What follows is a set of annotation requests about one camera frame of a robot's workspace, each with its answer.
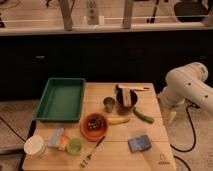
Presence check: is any green cucumber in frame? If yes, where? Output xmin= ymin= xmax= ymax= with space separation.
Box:
xmin=133 ymin=108 xmax=154 ymax=124

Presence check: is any green plastic tray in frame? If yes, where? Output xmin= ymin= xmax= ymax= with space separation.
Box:
xmin=35 ymin=78 xmax=85 ymax=122

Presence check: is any small metal cup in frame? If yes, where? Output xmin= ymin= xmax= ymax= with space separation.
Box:
xmin=103 ymin=97 xmax=115 ymax=113

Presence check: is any light blue block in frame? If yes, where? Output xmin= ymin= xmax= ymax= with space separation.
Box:
xmin=47 ymin=128 xmax=64 ymax=148

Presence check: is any green plastic cup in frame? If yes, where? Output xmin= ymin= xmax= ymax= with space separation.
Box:
xmin=67 ymin=138 xmax=82 ymax=156

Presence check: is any white remote on counter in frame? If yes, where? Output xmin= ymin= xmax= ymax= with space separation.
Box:
xmin=86 ymin=0 xmax=99 ymax=25

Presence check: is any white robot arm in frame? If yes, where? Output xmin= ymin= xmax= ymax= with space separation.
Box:
xmin=157 ymin=62 xmax=213 ymax=126

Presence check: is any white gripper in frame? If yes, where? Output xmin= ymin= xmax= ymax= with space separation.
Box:
xmin=161 ymin=101 xmax=177 ymax=126

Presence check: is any dark bowl with block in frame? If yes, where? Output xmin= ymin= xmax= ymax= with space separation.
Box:
xmin=116 ymin=88 xmax=138 ymax=115

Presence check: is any blue sponge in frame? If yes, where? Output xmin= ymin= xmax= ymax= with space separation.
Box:
xmin=128 ymin=135 xmax=151 ymax=153

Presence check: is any orange bowl with beans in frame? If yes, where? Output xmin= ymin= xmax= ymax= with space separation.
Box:
xmin=80 ymin=113 xmax=108 ymax=141

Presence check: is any metal fork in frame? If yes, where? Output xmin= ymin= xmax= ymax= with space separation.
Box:
xmin=80 ymin=136 xmax=105 ymax=168

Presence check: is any yellow banana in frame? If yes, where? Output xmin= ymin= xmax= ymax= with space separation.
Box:
xmin=108 ymin=117 xmax=130 ymax=125

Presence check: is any orange block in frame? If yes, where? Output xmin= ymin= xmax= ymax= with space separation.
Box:
xmin=58 ymin=135 xmax=70 ymax=151

